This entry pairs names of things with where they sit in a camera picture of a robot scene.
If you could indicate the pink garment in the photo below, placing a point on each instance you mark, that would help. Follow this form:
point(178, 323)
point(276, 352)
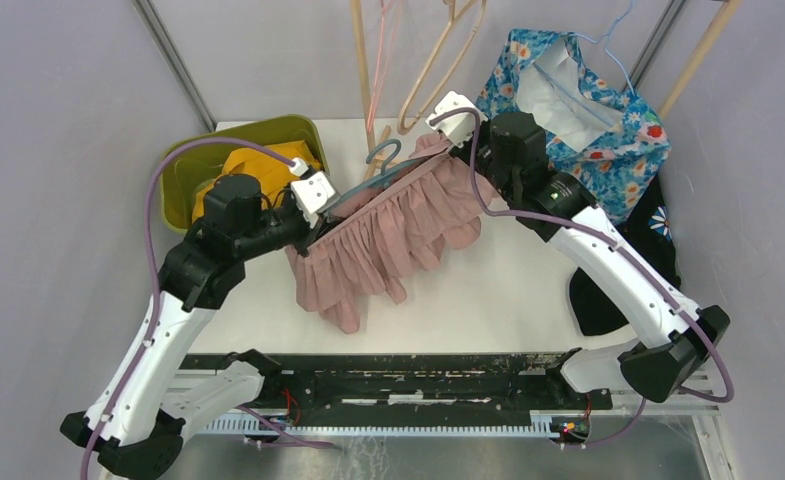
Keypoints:
point(383, 235)

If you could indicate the grey hook hanger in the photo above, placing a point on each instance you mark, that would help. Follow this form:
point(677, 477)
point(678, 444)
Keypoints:
point(390, 179)

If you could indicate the pink wire hanger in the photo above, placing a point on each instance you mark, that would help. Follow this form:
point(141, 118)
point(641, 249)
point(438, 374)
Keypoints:
point(390, 18)

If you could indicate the yellow skirt grey lining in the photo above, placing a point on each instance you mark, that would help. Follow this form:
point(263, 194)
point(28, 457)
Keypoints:
point(272, 175)

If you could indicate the wooden hanger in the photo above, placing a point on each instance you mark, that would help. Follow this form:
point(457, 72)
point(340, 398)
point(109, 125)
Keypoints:
point(460, 28)

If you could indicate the blue floral garment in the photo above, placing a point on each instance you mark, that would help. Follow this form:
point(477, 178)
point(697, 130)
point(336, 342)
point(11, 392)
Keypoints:
point(611, 140)

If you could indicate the blue wire hanger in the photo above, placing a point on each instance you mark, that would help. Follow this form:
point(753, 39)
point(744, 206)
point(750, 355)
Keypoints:
point(597, 73)

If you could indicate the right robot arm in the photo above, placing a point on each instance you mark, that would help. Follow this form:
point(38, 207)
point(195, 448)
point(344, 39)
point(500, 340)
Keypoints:
point(675, 348)

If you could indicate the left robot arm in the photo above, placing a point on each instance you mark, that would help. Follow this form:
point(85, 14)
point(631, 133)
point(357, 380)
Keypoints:
point(136, 429)

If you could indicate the wooden clothes rack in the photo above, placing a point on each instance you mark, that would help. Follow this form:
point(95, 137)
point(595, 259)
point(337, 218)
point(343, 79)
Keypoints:
point(659, 34)

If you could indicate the green plastic basket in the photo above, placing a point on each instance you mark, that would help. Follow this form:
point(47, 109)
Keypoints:
point(195, 168)

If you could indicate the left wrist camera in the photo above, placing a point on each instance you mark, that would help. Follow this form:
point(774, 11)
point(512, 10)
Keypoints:
point(312, 190)

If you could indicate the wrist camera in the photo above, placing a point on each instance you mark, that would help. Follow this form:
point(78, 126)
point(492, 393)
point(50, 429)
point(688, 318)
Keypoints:
point(457, 119)
point(312, 190)

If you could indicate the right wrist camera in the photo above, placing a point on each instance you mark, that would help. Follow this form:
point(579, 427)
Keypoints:
point(457, 119)

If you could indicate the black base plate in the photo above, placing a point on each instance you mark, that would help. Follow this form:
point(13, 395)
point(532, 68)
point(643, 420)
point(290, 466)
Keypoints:
point(420, 390)

